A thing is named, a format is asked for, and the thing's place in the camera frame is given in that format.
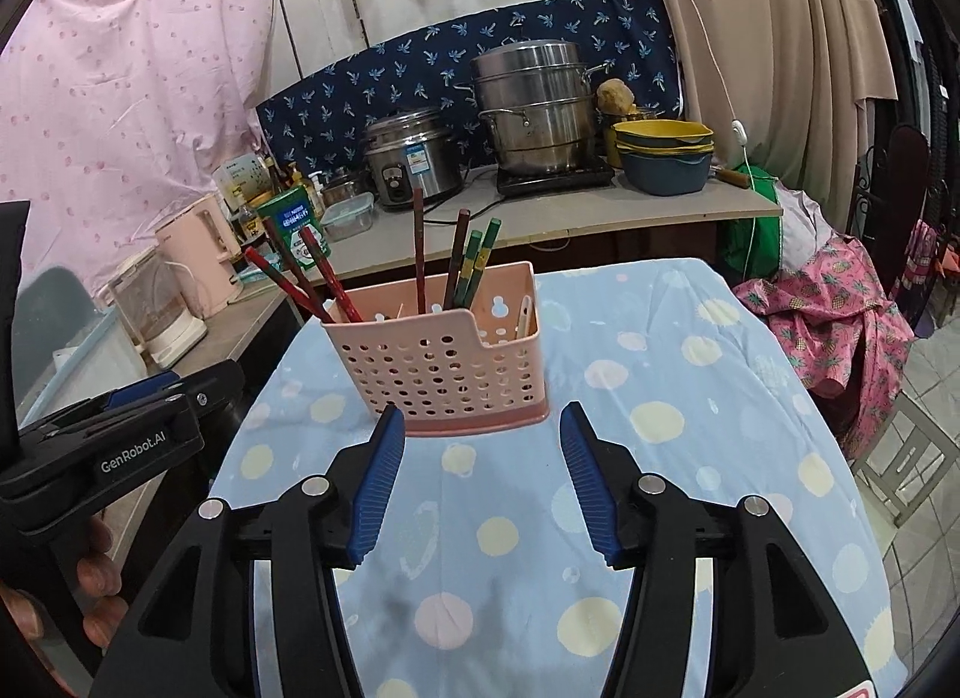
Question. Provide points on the clear measuring jug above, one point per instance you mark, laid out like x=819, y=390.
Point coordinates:
x=244, y=181

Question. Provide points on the brown chopstick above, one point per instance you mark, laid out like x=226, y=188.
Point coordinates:
x=456, y=259

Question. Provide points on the maroon chopstick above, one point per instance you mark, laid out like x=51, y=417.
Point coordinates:
x=419, y=248
x=292, y=259

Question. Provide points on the pink dotted sheet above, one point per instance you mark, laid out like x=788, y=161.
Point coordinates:
x=135, y=106

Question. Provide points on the row of hanging clothes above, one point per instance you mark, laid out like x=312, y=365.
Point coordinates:
x=922, y=106

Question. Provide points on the steel rice cooker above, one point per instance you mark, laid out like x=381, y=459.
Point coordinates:
x=412, y=158

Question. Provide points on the navy floral cloth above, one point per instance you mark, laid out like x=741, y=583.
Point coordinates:
x=375, y=68

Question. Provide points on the steel steamer pot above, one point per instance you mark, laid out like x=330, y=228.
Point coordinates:
x=536, y=113

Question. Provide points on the wooden kitchen counter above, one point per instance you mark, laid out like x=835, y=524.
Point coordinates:
x=637, y=207

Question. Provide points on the white countertop appliance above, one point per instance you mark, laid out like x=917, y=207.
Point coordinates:
x=157, y=316

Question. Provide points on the green tin can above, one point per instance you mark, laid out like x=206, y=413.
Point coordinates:
x=300, y=233

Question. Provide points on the black induction cooker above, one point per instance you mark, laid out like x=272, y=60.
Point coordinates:
x=555, y=181

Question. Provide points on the pink pineapple print cloth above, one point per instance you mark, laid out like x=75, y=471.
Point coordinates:
x=825, y=338

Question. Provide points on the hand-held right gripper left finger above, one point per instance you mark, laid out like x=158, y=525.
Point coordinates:
x=375, y=492

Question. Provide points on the green chopstick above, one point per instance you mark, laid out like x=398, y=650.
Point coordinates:
x=487, y=248
x=469, y=263

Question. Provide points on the blue bowl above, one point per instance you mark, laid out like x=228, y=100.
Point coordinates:
x=664, y=173

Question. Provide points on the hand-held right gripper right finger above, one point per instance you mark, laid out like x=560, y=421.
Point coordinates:
x=592, y=492

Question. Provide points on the pink electric kettle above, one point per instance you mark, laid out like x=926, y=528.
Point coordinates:
x=199, y=256

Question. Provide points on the person's left hand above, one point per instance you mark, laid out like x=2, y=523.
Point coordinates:
x=101, y=578

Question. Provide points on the blue polka dot tablecloth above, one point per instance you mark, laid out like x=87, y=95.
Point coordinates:
x=675, y=406

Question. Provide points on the white dish bin blue lid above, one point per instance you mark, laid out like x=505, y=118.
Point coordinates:
x=82, y=361

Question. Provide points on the yellow bowl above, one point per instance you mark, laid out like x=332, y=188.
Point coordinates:
x=660, y=132

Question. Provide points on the green cloth bag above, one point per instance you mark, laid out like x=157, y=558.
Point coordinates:
x=754, y=226

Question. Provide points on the pink plastic utensil basket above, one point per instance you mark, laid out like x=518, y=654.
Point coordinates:
x=420, y=368

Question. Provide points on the beige curtain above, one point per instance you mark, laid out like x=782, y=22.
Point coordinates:
x=772, y=68

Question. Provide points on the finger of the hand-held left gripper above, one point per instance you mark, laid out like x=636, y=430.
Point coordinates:
x=187, y=383

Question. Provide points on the wooden stool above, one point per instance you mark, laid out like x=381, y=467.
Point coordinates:
x=900, y=458

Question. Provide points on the red chopstick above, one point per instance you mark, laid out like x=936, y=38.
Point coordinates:
x=330, y=274
x=285, y=286

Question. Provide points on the glass container teal lid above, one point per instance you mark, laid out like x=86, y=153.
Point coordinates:
x=352, y=218

